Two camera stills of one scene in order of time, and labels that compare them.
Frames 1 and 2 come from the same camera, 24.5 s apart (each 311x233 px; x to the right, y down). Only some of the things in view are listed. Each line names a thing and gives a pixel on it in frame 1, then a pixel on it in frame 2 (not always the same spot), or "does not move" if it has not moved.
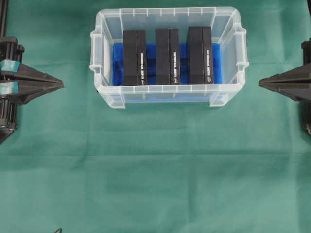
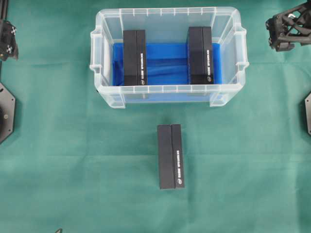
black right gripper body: (306, 49) → (290, 27)
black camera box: (199, 56) does not move
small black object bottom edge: (60, 230) does not move
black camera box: (167, 56) → (170, 156)
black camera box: (135, 58) does not move
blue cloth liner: (118, 64) does not move
